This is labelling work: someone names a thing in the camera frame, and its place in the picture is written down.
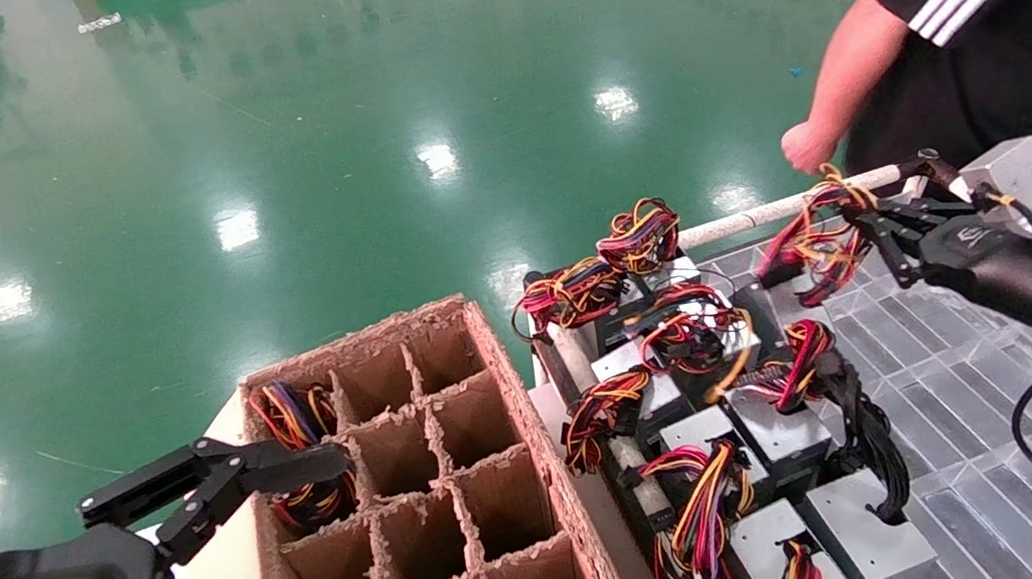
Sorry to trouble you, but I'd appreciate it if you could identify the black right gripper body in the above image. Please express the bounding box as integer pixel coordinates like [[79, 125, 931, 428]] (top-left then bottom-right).
[[916, 207, 1032, 368]]

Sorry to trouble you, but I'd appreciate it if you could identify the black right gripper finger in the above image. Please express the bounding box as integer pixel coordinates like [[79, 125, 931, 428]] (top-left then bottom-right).
[[858, 191, 973, 244], [855, 215, 928, 294]]

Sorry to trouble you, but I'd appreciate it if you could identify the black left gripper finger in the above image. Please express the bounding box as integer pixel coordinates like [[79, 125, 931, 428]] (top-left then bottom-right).
[[73, 420, 362, 579]]

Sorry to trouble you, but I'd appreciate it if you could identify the power supply with wire bundle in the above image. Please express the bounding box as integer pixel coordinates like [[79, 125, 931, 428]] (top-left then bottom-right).
[[719, 495, 825, 579], [618, 275, 766, 415], [718, 158, 896, 340], [549, 341, 702, 477], [266, 474, 360, 539], [245, 373, 342, 458], [630, 400, 785, 579], [505, 252, 641, 361], [590, 192, 703, 298], [734, 316, 846, 420]]

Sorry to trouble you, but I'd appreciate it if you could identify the person's bare forearm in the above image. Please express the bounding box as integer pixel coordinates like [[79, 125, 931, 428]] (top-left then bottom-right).
[[788, 0, 927, 150]]

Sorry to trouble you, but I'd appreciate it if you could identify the person's bare hand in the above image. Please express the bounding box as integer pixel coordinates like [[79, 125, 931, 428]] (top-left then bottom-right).
[[778, 116, 849, 180]]

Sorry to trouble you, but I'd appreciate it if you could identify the black pipe corner joint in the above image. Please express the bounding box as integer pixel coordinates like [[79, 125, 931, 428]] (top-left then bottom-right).
[[901, 144, 967, 195]]

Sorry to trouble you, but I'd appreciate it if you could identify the clear plastic compartment tray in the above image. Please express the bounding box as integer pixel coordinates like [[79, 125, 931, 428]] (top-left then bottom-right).
[[699, 177, 1032, 579]]

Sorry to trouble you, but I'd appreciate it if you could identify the grey power supply unit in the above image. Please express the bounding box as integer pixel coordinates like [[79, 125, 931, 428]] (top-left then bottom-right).
[[722, 377, 841, 494], [795, 463, 938, 579]]

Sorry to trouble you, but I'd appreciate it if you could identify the brown cardboard divider carton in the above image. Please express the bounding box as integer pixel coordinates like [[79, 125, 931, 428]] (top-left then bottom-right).
[[224, 272, 674, 579]]

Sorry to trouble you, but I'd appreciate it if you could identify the long white pipe rail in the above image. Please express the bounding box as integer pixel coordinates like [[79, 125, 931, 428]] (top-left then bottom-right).
[[670, 162, 911, 253]]

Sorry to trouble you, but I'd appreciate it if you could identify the black cable bundle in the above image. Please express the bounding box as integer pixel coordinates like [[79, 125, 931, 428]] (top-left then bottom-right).
[[813, 343, 916, 533]]

